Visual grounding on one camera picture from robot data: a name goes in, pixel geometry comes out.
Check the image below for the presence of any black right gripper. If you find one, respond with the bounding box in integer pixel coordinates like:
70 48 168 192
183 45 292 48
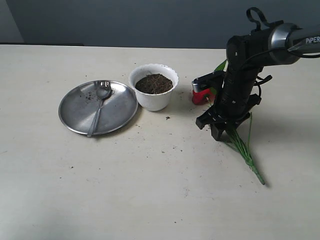
210 67 261 141

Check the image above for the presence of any artificial red flower stem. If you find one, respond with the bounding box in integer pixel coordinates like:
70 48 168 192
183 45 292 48
191 59 266 186

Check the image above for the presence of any stainless steel spork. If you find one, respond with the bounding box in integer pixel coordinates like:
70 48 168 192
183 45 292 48
86 80 112 137

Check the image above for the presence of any white scalloped flower pot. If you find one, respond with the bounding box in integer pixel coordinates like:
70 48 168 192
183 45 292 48
128 63 179 112

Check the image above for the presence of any round stainless steel plate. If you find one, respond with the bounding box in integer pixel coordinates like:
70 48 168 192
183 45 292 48
58 80 139 136

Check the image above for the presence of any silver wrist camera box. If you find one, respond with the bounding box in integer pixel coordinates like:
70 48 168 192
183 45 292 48
191 70 225 93

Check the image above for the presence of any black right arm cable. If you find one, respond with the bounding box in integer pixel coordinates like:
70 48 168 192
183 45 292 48
239 6 320 97

